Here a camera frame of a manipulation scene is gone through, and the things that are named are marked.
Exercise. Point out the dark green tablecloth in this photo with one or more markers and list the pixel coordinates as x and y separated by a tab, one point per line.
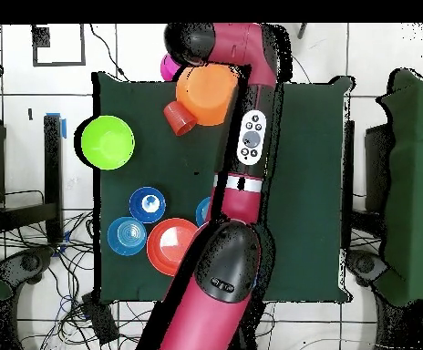
306	182

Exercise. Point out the large pink bowl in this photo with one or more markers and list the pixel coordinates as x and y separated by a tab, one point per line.
167	69

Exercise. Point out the black bench frame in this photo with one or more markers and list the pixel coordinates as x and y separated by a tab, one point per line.
53	164

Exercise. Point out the black power strip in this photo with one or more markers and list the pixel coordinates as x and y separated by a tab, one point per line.
100	321

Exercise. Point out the small dark blue bowl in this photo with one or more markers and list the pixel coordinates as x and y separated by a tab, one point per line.
138	211

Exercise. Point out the red-orange cup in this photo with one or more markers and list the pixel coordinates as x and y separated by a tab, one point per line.
178	118

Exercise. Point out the grey tripod legs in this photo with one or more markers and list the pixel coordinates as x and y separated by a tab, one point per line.
302	31

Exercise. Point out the large light orange bowl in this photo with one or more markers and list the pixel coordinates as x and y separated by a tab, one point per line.
206	94

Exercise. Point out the light green bowl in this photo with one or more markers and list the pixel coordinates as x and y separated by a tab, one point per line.
108	142

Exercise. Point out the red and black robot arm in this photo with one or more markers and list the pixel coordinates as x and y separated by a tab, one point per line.
211	317

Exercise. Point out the small light blue bowl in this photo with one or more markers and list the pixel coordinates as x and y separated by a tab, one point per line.
127	236
202	211

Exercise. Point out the black chair base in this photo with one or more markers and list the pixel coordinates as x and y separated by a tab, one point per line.
29	262

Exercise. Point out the dark grey chair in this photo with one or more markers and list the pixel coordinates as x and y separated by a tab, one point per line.
364	264

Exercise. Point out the shallow red-orange bowl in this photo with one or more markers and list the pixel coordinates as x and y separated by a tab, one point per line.
164	244

